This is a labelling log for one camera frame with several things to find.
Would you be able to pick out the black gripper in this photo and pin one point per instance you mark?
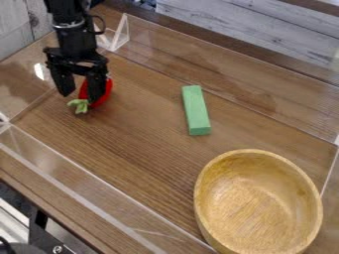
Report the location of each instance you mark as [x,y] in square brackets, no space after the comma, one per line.
[77,57]

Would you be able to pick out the red plush strawberry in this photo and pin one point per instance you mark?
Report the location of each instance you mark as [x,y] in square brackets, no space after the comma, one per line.
[82,104]

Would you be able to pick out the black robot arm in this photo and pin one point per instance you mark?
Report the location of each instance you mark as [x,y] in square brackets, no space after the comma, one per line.
[70,12]

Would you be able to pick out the green rectangular block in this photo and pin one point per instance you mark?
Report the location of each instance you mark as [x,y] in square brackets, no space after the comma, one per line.
[197,112]

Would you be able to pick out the wooden bowl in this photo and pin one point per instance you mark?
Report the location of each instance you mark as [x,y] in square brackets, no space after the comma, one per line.
[257,204]

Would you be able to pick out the clear acrylic tray wall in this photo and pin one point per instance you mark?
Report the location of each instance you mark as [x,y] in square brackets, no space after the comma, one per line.
[111,173]

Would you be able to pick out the black table leg bracket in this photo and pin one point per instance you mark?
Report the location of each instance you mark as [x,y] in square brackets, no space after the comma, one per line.
[42,238]

